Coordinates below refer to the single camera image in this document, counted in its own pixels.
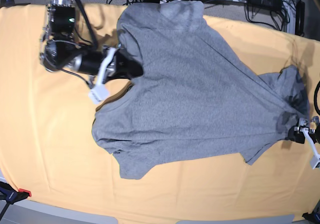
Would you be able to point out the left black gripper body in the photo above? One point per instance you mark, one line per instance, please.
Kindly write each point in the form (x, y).
(296, 134)

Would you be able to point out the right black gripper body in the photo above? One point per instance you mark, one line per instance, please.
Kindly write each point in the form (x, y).
(89, 63)

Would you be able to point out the grey t-shirt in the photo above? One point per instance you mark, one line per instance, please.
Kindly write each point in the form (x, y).
(195, 99)

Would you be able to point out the black clamp right corner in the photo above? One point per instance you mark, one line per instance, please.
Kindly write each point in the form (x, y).
(313, 217)

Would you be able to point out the black power adapter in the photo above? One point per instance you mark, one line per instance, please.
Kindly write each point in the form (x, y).
(272, 5)

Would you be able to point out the blue red table clamp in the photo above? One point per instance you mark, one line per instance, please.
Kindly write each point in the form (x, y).
(10, 195)

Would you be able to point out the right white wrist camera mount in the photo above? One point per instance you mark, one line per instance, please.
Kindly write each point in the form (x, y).
(99, 92)

